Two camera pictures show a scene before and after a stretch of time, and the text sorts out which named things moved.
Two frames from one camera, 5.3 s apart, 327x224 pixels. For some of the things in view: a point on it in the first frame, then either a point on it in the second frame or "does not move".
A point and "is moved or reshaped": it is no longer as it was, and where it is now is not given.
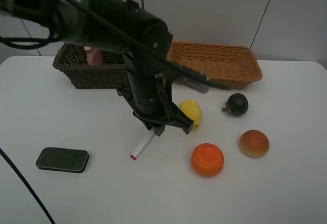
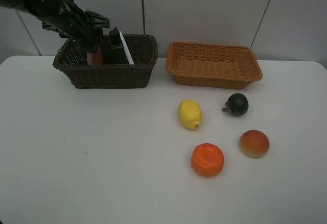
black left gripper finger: x=158 y=129 -> x=89 y=43
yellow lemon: x=192 y=110 does not move
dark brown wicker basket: x=113 y=73 does not move
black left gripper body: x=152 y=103 -> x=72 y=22
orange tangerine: x=207 y=159 does not move
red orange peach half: x=254 y=144 does not move
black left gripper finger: x=184 y=122 -> x=96 y=20
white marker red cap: x=148 y=139 is moved or reshaped
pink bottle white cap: x=94 y=56 does not move
